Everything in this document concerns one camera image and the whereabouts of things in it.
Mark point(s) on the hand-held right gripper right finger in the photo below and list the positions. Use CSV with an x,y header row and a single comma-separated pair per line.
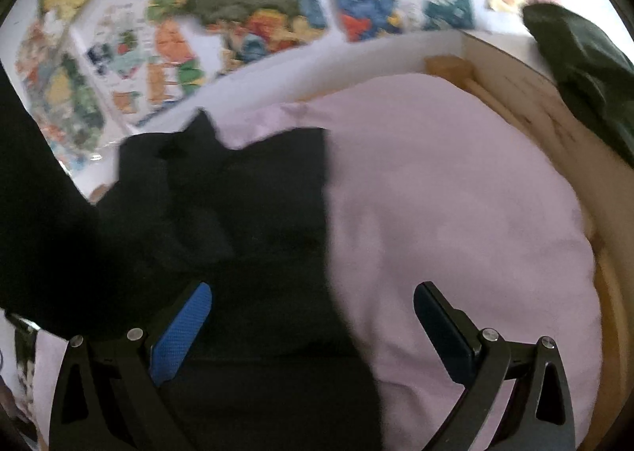
x,y
446,337

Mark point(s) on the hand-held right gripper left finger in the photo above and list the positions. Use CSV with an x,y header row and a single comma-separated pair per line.
x,y
178,334

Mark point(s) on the black pants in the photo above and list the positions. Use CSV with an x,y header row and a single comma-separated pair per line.
x,y
247,233

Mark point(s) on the pink bed sheet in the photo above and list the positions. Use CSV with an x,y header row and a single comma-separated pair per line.
x,y
446,183

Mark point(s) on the dark green cloth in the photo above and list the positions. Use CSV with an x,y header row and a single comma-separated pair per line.
x,y
584,65

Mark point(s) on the wooden bed frame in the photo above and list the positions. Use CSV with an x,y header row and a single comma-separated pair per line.
x,y
535,109

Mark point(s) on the green bush figure wall poster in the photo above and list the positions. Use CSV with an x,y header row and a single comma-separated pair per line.
x,y
64,89

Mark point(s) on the orange fruit wall poster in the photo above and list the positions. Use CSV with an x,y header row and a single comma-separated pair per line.
x,y
168,42

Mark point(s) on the dark green floral wall poster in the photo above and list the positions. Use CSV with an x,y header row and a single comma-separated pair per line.
x,y
237,0

